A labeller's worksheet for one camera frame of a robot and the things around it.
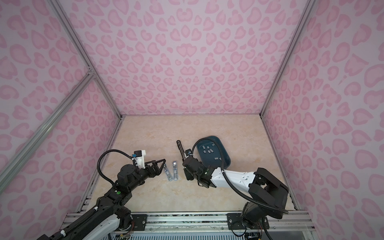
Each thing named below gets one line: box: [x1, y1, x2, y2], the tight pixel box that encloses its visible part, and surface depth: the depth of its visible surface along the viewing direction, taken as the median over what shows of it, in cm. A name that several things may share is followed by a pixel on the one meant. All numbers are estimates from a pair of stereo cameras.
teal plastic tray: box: [196, 135, 231, 169], surface depth 100 cm
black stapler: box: [176, 140, 186, 162], surface depth 102 cm
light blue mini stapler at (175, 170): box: [172, 161, 178, 181], surface depth 92 cm
